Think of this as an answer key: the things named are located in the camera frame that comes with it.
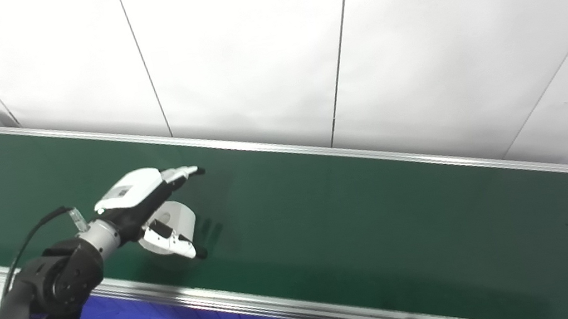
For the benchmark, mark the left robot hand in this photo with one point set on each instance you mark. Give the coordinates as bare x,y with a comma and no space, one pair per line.
134,196

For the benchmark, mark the white plastic part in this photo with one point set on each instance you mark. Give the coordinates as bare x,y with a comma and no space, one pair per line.
183,219

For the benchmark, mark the green conveyor belt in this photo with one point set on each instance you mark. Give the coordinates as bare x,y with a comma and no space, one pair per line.
356,227
226,302

